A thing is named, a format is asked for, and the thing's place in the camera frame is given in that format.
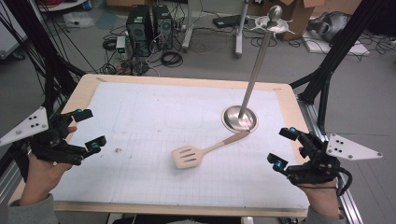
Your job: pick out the person's right hand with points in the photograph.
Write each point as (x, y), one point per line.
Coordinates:
(322, 197)

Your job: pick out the black computer tower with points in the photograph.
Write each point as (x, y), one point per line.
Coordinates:
(139, 29)
(162, 26)

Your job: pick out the grey headset device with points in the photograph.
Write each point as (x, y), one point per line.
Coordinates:
(330, 26)

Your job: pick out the white grid mat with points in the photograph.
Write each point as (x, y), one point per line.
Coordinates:
(174, 112)

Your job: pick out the beige slotted spatula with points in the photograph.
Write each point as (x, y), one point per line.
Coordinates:
(190, 155)

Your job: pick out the black frame strut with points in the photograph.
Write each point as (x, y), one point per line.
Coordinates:
(34, 46)
(342, 46)

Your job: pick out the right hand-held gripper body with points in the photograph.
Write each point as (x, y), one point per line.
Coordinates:
(323, 165)

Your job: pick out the white stand leg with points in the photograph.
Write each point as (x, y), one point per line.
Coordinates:
(241, 31)
(188, 28)

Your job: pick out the steel utensil stand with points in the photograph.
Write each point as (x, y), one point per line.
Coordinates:
(239, 119)

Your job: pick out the small white electronic box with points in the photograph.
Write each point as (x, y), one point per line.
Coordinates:
(120, 46)

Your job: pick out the flat black box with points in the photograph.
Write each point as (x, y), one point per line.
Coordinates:
(229, 20)

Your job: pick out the white flat board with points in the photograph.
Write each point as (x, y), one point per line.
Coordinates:
(355, 49)

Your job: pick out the brown cardboard box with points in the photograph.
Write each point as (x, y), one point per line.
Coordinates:
(295, 11)

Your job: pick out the person's left hand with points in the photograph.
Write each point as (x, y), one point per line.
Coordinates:
(40, 177)

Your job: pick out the aluminium frame rail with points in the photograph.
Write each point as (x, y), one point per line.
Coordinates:
(314, 118)
(9, 183)

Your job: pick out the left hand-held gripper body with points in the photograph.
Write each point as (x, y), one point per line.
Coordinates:
(46, 141)

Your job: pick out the white cabinet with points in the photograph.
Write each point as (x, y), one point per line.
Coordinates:
(9, 34)

